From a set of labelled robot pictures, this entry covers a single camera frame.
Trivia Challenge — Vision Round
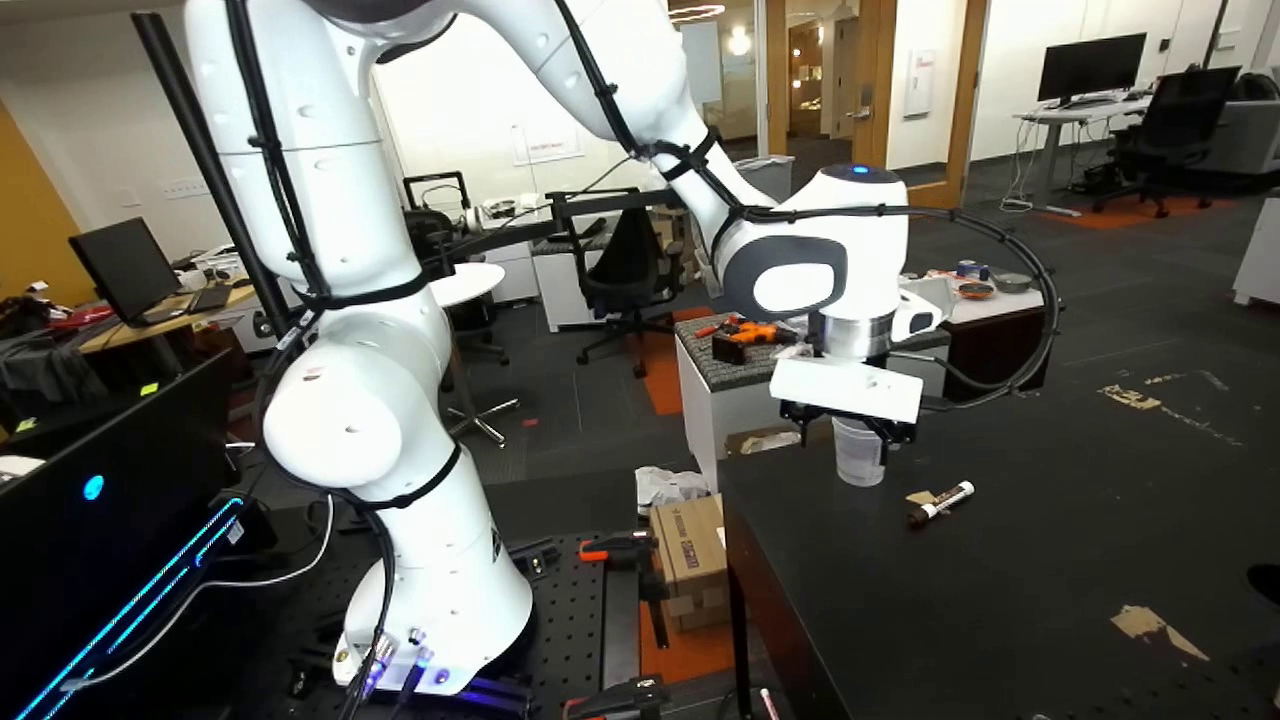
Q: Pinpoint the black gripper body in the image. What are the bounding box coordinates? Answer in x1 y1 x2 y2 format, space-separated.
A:
791 398 926 436

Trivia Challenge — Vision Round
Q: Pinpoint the brown and white marker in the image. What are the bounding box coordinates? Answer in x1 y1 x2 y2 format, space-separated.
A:
907 477 980 531

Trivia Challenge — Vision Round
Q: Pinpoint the clear plastic cup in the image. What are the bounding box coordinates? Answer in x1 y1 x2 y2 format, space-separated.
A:
830 410 891 490

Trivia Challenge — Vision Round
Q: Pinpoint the grey topped white cabinet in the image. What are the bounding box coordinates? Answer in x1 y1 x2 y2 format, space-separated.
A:
673 310 954 490

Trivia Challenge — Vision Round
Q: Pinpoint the orange and black tool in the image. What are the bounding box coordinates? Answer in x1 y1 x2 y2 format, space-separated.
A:
708 316 784 369

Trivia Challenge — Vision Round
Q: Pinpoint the dark brown cabinet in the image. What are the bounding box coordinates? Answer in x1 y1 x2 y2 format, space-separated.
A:
916 279 1069 410

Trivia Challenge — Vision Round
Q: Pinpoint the white crumpled bag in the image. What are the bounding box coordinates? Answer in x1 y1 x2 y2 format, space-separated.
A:
629 459 712 517

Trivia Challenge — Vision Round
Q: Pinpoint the small cardboard box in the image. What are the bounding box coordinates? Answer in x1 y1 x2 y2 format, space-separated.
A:
648 489 733 632

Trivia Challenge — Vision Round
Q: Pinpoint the black swivel chair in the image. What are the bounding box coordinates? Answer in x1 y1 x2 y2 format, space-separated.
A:
572 194 675 378

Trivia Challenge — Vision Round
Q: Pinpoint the white drawer cabinet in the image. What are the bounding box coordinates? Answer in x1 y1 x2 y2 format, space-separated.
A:
528 237 604 337

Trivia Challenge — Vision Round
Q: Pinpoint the large beige tape scrap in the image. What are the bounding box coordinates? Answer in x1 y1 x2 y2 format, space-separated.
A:
1108 599 1211 666

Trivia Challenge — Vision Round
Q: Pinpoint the wooden door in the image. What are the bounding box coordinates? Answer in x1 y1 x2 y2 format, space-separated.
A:
764 0 991 217

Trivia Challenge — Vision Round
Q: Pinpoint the white office desk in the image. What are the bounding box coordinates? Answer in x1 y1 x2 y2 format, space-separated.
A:
1018 92 1154 217

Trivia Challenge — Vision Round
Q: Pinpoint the white round table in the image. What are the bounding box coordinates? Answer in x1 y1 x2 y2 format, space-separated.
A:
431 260 511 310

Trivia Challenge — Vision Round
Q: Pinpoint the black monitor on white desk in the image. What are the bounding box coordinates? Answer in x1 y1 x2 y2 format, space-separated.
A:
1037 30 1154 110

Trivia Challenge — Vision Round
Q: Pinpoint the black office chair with star base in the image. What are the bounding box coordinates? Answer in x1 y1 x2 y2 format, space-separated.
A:
401 205 526 453

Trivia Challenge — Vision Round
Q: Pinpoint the black slanted pole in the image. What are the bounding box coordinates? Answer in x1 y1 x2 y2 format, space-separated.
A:
129 8 312 352

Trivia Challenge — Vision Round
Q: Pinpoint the black tilted monitor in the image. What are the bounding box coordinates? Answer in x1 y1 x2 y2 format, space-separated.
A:
69 217 183 326

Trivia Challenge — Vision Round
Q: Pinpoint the black console with blue light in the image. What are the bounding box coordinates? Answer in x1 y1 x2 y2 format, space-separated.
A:
0 349 276 720

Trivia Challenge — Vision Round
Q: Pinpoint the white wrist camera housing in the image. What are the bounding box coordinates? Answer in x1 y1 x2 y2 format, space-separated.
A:
770 349 927 426

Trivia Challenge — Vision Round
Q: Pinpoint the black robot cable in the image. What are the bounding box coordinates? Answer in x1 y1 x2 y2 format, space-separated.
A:
215 0 1060 410

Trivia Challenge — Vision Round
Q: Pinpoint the orange handled clamp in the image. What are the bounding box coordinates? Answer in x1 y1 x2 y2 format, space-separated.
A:
558 672 673 720
577 527 662 570

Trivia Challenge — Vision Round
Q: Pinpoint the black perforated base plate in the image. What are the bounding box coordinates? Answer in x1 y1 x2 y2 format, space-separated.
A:
497 531 645 720

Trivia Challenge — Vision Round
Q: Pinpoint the white wall sign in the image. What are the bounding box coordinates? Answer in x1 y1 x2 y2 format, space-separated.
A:
900 46 935 125

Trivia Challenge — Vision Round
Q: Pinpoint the thin white cable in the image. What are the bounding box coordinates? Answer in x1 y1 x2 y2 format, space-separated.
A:
212 490 340 596

